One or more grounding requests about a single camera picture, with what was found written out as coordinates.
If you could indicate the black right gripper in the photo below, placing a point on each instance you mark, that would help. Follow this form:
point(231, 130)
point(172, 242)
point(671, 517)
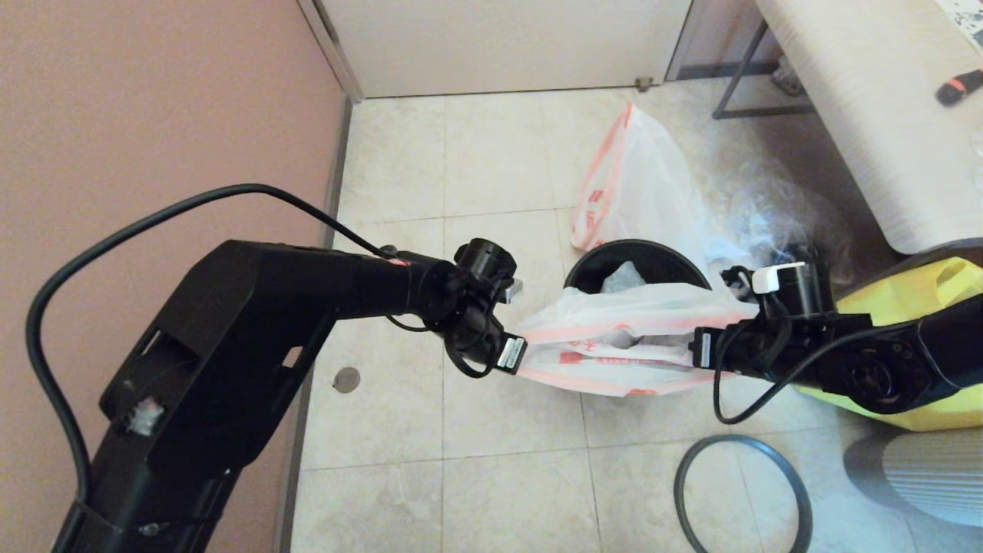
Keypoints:
point(705, 349)

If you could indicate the black round trash bin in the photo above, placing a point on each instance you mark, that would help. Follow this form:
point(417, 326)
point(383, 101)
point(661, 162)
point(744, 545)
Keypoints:
point(653, 257)

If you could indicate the white door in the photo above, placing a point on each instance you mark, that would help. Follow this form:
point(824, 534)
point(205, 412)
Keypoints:
point(499, 46)

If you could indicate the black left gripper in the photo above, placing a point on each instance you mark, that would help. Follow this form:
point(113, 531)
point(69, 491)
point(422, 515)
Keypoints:
point(511, 355)

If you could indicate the grey item under table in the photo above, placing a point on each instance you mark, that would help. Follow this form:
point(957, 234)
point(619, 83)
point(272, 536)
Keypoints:
point(785, 77)

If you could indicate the dark metal table frame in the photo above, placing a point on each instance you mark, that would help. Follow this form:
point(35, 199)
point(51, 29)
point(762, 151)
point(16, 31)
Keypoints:
point(756, 114)

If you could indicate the clear crumpled plastic bag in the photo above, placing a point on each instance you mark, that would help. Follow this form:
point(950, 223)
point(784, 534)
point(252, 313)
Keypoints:
point(760, 207)

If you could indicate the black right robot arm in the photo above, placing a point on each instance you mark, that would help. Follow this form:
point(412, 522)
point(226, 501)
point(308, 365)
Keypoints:
point(868, 369)

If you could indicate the metal door stop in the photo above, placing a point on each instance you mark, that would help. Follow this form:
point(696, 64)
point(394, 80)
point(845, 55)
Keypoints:
point(643, 83)

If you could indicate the white ribbed bin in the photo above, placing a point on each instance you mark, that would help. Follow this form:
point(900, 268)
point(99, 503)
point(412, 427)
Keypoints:
point(937, 476)

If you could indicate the light wood-grain table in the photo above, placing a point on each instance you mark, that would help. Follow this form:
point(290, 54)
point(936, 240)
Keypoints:
point(860, 115)

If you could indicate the black and orange marker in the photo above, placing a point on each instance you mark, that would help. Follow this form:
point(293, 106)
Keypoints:
point(958, 87)

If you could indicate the black-white patterned paper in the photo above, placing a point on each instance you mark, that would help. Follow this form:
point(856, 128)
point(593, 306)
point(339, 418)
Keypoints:
point(969, 14)

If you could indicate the yellow non-woven shopping bag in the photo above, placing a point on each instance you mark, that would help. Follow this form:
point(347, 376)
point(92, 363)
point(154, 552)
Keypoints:
point(944, 280)

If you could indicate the round metal floor drain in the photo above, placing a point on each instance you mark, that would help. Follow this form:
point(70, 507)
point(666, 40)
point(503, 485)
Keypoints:
point(347, 379)

